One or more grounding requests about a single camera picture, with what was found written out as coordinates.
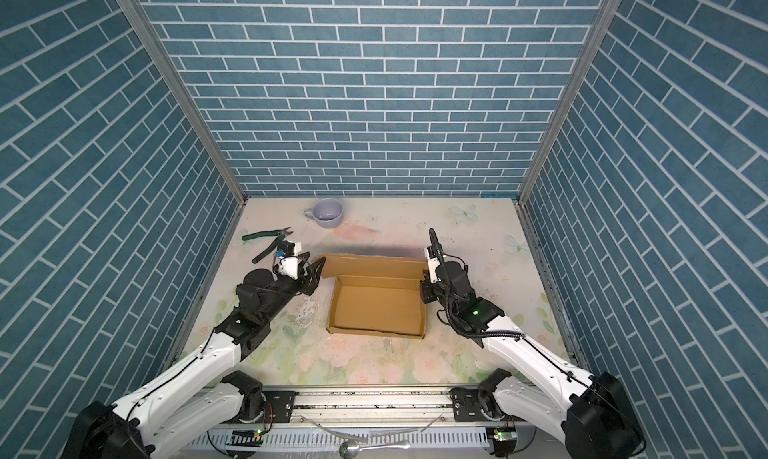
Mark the brown cardboard box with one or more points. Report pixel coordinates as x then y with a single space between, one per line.
376 296

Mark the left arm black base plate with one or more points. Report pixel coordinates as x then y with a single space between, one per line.
276 406

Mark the clear plastic strip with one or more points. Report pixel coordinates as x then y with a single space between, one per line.
372 432

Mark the aluminium corner post right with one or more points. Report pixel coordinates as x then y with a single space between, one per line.
593 40

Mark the metal spoon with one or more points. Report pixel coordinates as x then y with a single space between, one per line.
350 449

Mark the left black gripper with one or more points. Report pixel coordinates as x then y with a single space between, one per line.
311 282

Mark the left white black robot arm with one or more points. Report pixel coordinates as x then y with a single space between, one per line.
203 389

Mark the aluminium front rail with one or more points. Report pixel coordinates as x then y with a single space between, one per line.
377 406

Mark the lavender ceramic cup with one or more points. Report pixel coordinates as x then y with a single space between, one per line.
327 213

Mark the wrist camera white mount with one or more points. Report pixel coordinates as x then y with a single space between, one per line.
286 260
432 263

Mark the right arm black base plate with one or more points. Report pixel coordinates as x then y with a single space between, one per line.
473 405

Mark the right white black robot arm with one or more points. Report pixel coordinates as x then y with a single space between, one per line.
591 415

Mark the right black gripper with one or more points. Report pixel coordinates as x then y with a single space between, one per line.
426 291

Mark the aluminium corner post left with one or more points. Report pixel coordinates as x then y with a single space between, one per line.
147 35

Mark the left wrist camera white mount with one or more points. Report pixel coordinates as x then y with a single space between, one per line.
286 260

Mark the aluminium corner post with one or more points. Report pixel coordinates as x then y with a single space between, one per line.
147 35
593 40

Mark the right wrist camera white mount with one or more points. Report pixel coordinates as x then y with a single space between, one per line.
432 263

